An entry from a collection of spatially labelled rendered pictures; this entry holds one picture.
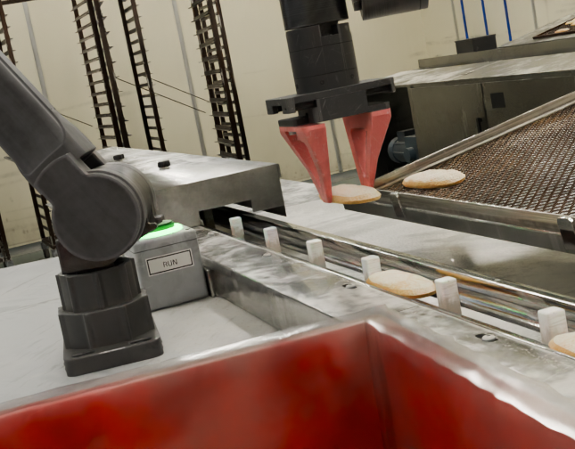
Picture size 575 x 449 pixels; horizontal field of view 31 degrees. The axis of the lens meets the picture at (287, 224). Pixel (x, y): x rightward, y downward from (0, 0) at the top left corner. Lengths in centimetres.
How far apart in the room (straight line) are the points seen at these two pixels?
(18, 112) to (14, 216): 698
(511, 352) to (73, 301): 45
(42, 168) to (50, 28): 703
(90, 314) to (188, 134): 718
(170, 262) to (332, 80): 31
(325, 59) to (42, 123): 25
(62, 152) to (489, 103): 393
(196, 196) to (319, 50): 50
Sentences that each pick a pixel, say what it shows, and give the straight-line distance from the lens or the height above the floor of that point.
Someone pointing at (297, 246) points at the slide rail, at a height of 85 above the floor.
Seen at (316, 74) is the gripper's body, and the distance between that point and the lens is 90.
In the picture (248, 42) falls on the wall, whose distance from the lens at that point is 825.
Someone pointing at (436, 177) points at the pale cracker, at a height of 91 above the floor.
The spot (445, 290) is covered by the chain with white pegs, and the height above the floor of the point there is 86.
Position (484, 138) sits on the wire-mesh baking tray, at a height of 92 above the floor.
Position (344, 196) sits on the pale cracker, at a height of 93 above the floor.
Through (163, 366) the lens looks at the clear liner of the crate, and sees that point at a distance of 50.
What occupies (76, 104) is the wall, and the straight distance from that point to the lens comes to 793.
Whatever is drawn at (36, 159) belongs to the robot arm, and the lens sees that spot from 93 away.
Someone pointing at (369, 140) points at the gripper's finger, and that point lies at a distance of 92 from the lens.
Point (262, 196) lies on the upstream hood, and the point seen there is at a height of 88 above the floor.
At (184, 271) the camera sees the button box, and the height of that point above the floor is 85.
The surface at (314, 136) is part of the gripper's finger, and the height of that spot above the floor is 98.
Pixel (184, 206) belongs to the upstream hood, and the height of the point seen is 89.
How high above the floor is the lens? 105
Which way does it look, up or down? 9 degrees down
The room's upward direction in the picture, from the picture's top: 11 degrees counter-clockwise
